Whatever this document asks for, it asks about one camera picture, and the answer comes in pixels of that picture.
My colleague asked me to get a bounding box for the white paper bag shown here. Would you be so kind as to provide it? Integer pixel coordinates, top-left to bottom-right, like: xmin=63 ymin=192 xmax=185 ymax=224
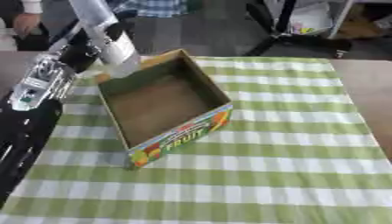
xmin=288 ymin=2 xmax=336 ymax=37

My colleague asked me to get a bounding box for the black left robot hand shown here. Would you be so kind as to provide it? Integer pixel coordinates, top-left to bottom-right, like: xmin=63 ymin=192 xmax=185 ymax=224
xmin=47 ymin=18 xmax=138 ymax=74

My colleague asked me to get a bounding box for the person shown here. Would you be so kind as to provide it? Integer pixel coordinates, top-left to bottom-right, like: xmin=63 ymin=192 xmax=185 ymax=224
xmin=0 ymin=0 xmax=55 ymax=53
xmin=104 ymin=0 xmax=204 ymax=19

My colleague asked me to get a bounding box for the white plastic bottle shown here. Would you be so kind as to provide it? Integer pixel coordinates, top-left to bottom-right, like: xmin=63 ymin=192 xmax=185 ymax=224
xmin=67 ymin=0 xmax=144 ymax=80

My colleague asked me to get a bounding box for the black tripod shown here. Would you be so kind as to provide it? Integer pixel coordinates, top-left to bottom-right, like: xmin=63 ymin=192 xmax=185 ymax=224
xmin=243 ymin=0 xmax=355 ymax=58

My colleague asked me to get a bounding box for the white shelf frame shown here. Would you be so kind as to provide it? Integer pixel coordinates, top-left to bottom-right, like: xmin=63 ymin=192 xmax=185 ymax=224
xmin=325 ymin=0 xmax=359 ymax=40

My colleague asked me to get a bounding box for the person's hand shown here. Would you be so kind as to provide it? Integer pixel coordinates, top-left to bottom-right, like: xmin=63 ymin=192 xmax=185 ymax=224
xmin=10 ymin=12 xmax=43 ymax=38

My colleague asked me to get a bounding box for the cardboard box with colourful print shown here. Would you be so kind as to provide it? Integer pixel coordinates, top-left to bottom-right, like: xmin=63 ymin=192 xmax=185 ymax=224
xmin=94 ymin=48 xmax=236 ymax=171

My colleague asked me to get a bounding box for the brown bag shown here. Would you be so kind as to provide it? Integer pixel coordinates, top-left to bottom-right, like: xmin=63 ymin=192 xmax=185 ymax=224
xmin=338 ymin=3 xmax=392 ymax=40

